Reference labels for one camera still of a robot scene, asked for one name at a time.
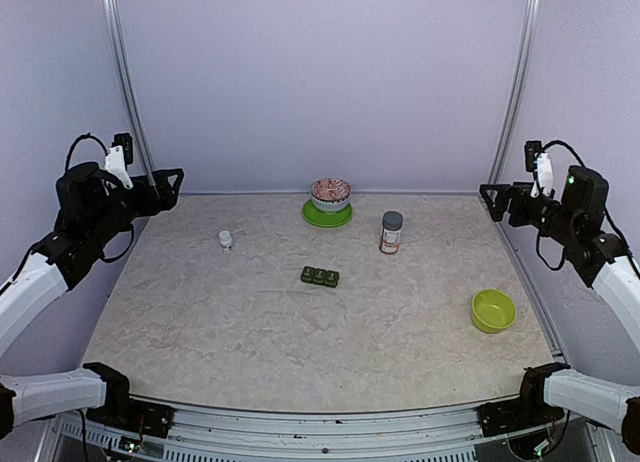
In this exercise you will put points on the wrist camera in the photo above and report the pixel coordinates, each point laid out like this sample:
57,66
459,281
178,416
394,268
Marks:
119,157
538,163

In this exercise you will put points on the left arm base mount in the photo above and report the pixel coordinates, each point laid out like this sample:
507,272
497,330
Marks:
132,415

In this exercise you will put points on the right aluminium frame post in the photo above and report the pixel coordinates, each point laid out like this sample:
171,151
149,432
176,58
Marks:
524,53

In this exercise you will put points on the small white pill bottle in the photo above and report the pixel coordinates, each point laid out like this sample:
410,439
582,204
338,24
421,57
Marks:
226,241

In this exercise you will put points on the lime green bowl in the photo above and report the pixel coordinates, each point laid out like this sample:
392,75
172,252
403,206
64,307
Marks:
492,311

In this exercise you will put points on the red patterned white bowl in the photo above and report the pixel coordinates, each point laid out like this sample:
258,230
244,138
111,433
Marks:
330,195

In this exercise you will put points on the front aluminium rail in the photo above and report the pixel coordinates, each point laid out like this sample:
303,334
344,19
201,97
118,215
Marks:
214,434

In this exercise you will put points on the left aluminium frame post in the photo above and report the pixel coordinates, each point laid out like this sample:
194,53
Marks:
118,46

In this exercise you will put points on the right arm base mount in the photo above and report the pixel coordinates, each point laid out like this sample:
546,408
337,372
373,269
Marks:
513,415

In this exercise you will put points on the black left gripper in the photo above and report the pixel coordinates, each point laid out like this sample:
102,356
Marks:
166,198

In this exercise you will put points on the green pill organizer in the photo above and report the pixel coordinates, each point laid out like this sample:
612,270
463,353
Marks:
319,276

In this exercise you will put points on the amber bottle grey cap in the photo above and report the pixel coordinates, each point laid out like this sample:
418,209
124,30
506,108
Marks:
391,228

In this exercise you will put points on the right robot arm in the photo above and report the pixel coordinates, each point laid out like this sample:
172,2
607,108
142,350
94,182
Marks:
603,261

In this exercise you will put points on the green plate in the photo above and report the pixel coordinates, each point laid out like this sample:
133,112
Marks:
321,219

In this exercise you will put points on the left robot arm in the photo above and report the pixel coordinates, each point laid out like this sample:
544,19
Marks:
97,202

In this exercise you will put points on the aluminium frame post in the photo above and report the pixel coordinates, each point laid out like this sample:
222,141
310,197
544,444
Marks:
524,53
118,46

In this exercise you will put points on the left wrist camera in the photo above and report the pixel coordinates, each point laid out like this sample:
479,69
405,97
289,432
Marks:
119,157

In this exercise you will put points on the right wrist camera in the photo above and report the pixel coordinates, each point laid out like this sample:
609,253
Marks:
538,163

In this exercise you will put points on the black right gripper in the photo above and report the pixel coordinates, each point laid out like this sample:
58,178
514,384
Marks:
518,190

